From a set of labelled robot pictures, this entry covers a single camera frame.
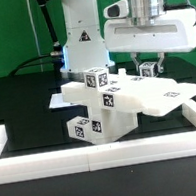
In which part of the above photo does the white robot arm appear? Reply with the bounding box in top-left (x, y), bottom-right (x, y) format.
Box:
top-left (61, 0), bottom-right (196, 77)

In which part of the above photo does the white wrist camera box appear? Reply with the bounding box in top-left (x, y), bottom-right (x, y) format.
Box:
top-left (103, 0), bottom-right (129, 19)

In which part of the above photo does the white U-shaped fence frame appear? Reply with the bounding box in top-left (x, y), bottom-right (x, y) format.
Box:
top-left (0, 96), bottom-right (196, 185)

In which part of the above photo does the white marker sheet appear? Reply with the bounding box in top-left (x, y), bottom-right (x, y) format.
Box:
top-left (49, 93), bottom-right (73, 109)

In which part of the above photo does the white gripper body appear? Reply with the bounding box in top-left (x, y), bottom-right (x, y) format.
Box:
top-left (104, 8), bottom-right (196, 53)

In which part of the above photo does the black cable bundle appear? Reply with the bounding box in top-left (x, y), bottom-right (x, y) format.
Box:
top-left (0, 0), bottom-right (66, 78)

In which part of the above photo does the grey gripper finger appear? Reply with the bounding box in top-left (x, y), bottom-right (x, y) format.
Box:
top-left (157, 52), bottom-right (165, 73)
top-left (130, 52), bottom-right (141, 75)

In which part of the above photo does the white chair back frame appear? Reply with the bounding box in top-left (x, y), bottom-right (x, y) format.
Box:
top-left (61, 74), bottom-right (196, 117)

